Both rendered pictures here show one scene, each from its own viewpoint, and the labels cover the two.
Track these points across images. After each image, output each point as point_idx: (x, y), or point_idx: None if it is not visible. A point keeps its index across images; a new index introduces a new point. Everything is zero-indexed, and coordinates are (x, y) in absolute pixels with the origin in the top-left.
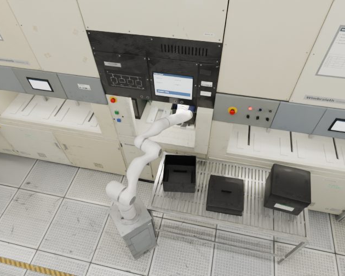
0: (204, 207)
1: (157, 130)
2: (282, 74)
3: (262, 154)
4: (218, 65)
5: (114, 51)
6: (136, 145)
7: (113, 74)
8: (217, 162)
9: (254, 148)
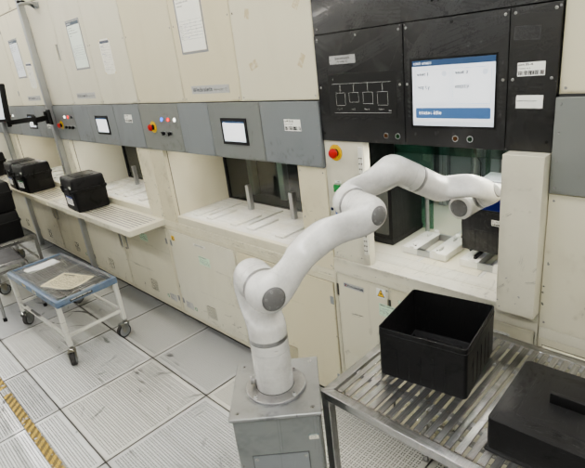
0: (482, 439)
1: (388, 167)
2: None
3: None
4: (561, 3)
5: (346, 28)
6: (333, 202)
7: (340, 84)
8: (565, 359)
9: None
